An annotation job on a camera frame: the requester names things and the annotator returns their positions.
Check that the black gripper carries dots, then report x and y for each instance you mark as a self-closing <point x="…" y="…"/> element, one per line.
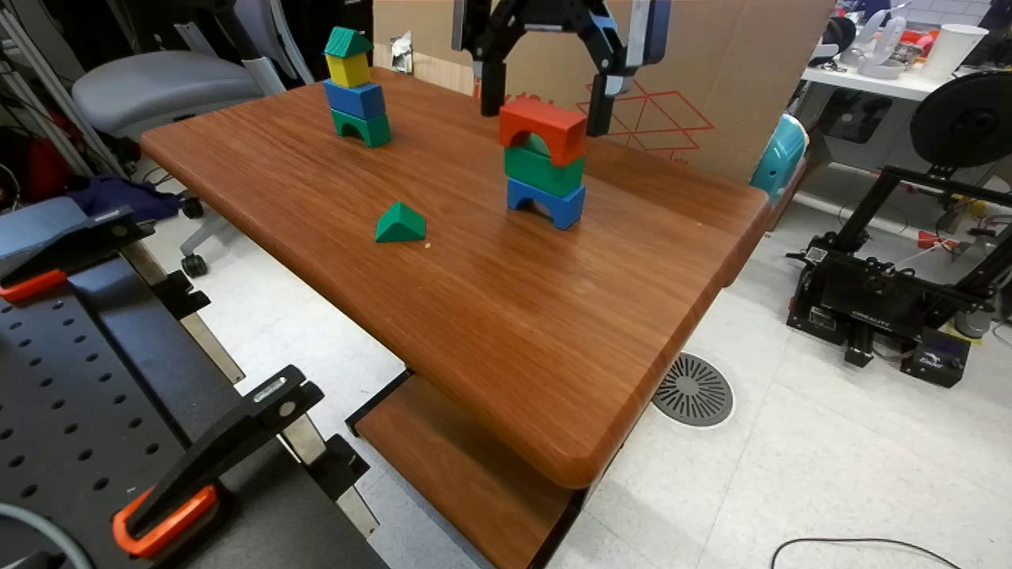
<point x="555" y="10"/>

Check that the orange arch block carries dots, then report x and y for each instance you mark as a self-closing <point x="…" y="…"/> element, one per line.
<point x="549" y="119"/>

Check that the green arch block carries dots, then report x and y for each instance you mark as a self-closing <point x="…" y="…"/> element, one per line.
<point x="549" y="176"/>
<point x="372" y="127"/>

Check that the blue arch block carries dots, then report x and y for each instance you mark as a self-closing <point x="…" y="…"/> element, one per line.
<point x="563" y="207"/>

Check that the blue rectangular block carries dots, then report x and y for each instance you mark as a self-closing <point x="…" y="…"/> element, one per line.
<point x="355" y="98"/>

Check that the green wedge block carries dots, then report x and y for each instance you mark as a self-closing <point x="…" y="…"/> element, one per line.
<point x="400" y="226"/>

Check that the yellow cube block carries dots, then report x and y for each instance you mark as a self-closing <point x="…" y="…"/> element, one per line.
<point x="349" y="72"/>

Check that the green roof block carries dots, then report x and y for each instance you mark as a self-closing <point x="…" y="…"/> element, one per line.
<point x="344" y="44"/>

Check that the large cardboard box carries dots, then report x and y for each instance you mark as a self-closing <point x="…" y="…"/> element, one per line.
<point x="714" y="83"/>

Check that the teal white round object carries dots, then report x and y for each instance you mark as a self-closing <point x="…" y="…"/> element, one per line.
<point x="778" y="161"/>

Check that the round floor drain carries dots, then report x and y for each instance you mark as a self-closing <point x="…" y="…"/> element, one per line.
<point x="694" y="391"/>

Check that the white desk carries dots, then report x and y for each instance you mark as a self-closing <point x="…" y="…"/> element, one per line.
<point x="885" y="80"/>

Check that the black 3D printer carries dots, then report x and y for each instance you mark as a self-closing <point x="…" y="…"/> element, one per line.
<point x="873" y="295"/>

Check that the wooden lower table shelf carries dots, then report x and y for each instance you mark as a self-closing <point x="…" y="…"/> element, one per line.
<point x="461" y="476"/>

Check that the grey office chair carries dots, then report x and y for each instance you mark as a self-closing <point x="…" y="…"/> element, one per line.
<point x="158" y="91"/>

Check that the black filament spool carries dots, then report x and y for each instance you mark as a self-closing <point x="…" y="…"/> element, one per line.
<point x="964" y="119"/>

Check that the blue purple cloth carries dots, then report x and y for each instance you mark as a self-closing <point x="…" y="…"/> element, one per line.
<point x="126" y="199"/>

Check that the grey wrist camera housing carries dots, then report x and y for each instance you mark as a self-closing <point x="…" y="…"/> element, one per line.
<point x="652" y="30"/>

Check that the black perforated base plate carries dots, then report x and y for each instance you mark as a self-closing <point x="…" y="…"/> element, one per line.
<point x="83" y="423"/>

